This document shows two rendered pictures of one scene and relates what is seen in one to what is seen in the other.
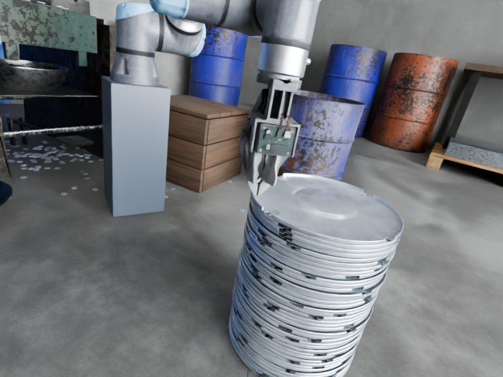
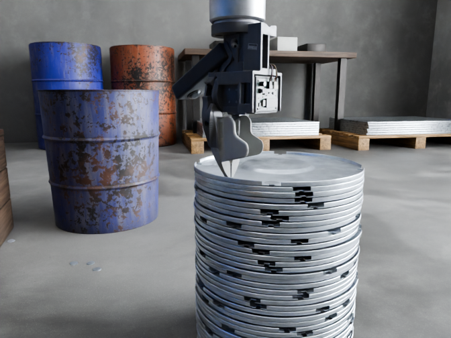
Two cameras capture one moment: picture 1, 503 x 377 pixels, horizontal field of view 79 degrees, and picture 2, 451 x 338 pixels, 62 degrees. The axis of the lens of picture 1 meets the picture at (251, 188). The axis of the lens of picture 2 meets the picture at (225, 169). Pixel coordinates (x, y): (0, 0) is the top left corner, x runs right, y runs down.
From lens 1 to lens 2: 0.39 m
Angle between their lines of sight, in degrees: 41
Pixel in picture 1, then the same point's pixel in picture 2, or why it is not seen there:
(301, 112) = (101, 110)
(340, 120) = (147, 110)
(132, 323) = not seen: outside the picture
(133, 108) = not seen: outside the picture
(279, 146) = (272, 100)
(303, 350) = (341, 321)
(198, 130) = not seen: outside the picture
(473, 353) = (376, 264)
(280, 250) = (302, 218)
